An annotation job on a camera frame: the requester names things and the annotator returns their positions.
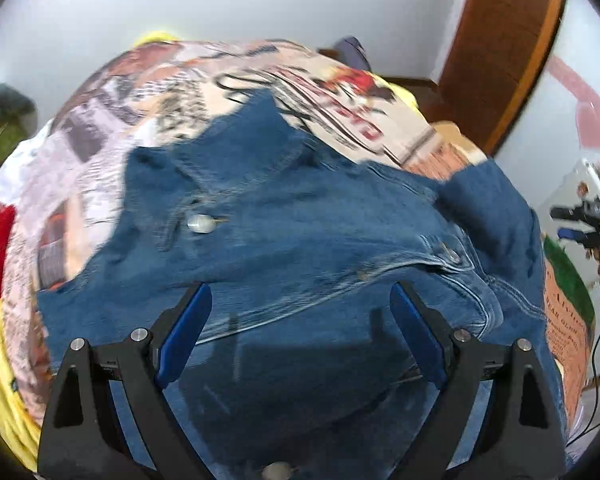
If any yellow plush pillow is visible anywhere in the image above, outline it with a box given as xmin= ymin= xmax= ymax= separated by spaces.
xmin=133 ymin=30 xmax=180 ymax=48

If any blue grey backpack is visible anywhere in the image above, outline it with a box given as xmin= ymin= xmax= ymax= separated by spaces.
xmin=334 ymin=36 xmax=372 ymax=72

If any printed newspaper pattern blanket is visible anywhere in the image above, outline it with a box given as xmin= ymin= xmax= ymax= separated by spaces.
xmin=2 ymin=38 xmax=598 ymax=426

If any dark grey pillow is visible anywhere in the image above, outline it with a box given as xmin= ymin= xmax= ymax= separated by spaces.
xmin=0 ymin=82 xmax=35 ymax=117

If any white pillow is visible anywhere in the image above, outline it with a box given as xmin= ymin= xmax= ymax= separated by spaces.
xmin=0 ymin=124 xmax=50 ymax=207

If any yellow cloth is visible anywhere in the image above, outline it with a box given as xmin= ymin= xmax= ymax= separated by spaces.
xmin=0 ymin=300 xmax=41 ymax=474

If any blue denim jacket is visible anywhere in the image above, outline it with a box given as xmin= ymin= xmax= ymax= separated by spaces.
xmin=38 ymin=89 xmax=564 ymax=479

